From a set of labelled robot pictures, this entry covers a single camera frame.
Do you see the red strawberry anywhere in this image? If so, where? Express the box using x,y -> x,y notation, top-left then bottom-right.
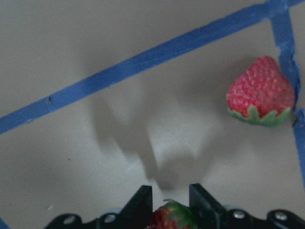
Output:
146,198 -> 199,229
226,56 -> 295,127

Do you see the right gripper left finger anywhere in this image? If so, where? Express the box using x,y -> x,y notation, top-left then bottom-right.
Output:
96,186 -> 153,229

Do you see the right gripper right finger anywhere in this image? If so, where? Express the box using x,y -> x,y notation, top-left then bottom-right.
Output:
189,183 -> 253,229

